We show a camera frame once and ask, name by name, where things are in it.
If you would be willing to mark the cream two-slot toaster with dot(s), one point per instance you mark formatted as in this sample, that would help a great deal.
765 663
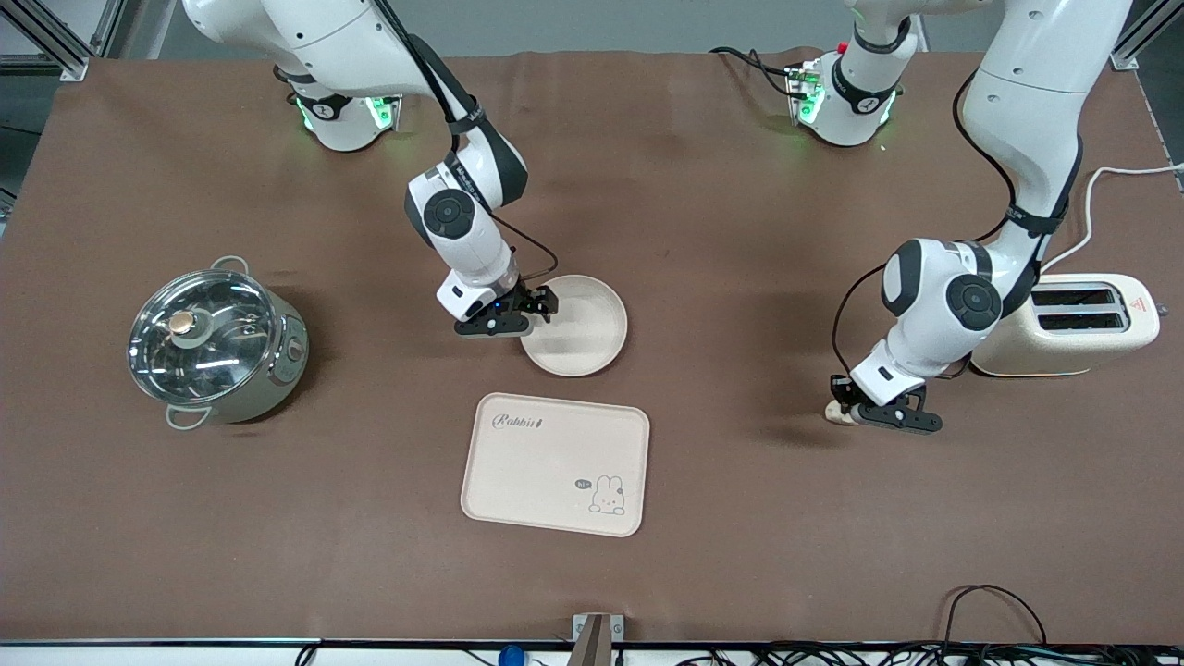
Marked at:
1082 347

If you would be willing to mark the glass pot lid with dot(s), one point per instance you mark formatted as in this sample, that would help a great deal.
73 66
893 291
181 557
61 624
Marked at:
203 338

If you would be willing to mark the cream rabbit print tray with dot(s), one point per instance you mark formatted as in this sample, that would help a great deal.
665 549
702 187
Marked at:
546 462

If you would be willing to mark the aluminium frame profile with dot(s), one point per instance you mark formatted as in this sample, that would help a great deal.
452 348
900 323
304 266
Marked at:
1133 51
65 42

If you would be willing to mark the small blue round object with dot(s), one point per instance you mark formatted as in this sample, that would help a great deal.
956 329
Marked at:
511 657

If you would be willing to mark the brown table cloth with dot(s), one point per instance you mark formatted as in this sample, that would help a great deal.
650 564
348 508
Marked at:
740 231

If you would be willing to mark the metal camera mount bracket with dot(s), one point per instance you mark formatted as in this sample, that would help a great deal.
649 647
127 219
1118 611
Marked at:
597 634

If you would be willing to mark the pale green electric pot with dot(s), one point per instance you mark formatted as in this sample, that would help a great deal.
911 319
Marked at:
268 379

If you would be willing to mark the small white steamed bun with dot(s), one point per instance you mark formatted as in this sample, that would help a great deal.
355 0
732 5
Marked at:
837 414

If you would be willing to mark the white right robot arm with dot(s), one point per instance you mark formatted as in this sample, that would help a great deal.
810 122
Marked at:
462 240

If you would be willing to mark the round cream plate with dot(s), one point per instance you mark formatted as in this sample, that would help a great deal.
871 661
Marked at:
583 333

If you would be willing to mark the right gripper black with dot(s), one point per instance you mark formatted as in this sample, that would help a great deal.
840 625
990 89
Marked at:
528 300

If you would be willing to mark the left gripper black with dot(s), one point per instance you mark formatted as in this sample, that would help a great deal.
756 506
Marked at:
844 388

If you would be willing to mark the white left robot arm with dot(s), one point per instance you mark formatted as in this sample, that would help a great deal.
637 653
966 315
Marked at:
1027 92

